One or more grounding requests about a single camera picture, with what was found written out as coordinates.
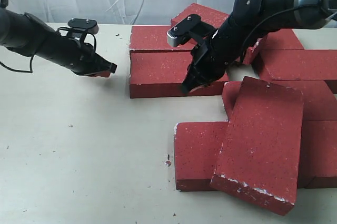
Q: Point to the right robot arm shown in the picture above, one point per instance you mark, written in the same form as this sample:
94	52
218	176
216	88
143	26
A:
262	17

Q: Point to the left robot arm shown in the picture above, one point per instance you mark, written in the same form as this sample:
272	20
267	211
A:
28	36

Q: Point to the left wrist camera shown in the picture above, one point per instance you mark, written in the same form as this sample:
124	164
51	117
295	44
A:
88	25

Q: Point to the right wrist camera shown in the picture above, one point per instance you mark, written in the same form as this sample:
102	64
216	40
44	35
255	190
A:
183	31

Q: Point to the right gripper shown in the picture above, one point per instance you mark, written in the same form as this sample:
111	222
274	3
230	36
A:
214	56

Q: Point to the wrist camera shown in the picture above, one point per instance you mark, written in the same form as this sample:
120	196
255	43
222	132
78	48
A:
88	25
183	31

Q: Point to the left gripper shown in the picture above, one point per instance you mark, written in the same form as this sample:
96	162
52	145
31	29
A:
81	61

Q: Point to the right row red brick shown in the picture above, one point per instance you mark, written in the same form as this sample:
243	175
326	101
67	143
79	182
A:
297	65

